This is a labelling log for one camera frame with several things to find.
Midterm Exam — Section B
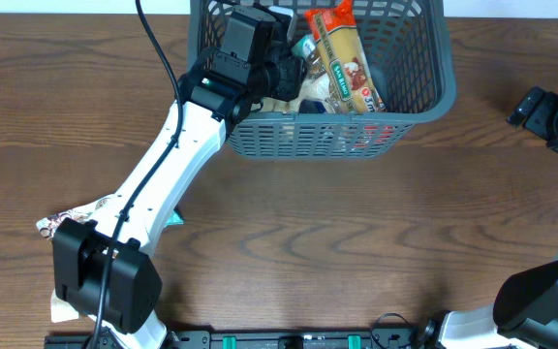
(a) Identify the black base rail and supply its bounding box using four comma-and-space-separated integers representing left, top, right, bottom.
44, 328, 435, 349

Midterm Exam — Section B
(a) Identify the beige snack pouch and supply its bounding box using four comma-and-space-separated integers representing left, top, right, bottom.
36, 194, 114, 323
261, 74, 340, 113

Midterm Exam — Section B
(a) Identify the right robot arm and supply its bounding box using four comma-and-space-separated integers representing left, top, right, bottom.
421, 86, 558, 349

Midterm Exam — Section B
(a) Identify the blue tissue multipack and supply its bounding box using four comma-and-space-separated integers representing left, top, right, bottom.
291, 34, 317, 60

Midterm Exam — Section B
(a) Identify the grey plastic basket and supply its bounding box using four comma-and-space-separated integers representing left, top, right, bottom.
185, 0, 457, 161

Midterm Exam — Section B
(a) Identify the orange spaghetti packet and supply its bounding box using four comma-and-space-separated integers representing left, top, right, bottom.
305, 0, 387, 114

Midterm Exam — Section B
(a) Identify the teal wipes packet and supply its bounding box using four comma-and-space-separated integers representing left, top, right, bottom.
165, 207, 184, 227

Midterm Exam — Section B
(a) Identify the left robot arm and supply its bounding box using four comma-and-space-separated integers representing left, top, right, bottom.
45, 3, 306, 348

